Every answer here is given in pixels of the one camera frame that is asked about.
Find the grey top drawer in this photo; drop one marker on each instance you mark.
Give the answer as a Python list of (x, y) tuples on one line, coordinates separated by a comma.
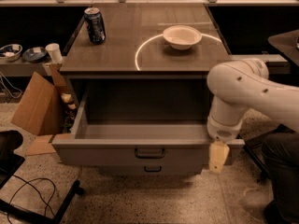
[(134, 122)]

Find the black stand leg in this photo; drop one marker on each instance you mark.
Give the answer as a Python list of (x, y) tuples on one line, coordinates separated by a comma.
[(254, 145)]

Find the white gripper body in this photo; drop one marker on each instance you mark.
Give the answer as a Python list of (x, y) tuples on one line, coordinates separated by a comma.
[(222, 131)]

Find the white blue bowl on shelf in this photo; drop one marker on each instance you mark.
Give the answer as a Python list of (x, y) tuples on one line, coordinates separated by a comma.
[(11, 52)]

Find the white paper bowl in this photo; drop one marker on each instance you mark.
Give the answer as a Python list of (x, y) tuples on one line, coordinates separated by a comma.
[(182, 37)]

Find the black rolling stand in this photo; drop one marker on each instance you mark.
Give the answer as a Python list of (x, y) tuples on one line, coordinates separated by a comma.
[(9, 164)]

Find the open cardboard box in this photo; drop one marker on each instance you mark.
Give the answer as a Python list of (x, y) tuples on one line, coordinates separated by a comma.
[(47, 110)]

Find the white paper cup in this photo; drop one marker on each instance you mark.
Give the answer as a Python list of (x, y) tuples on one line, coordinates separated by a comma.
[(53, 49)]

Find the grey low shelf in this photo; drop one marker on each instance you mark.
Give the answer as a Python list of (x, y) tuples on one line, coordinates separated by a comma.
[(21, 68)]

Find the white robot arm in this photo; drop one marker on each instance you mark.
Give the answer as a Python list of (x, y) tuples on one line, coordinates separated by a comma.
[(236, 87)]

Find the grey drawer cabinet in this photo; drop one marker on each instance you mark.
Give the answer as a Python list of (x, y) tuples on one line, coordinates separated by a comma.
[(135, 47)]

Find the blue soda can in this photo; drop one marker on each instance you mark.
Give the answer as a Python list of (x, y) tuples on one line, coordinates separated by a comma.
[(95, 25)]

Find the grey bottom drawer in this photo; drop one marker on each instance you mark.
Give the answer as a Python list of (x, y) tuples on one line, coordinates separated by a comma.
[(150, 170)]

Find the person's dark trouser leg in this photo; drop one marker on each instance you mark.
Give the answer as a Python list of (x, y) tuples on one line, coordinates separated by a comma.
[(281, 157)]

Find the grey drawer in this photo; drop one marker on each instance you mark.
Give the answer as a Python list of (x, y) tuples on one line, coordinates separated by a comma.
[(134, 122), (150, 170)]

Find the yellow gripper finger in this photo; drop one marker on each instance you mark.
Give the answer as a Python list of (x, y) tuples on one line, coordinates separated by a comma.
[(218, 153)]

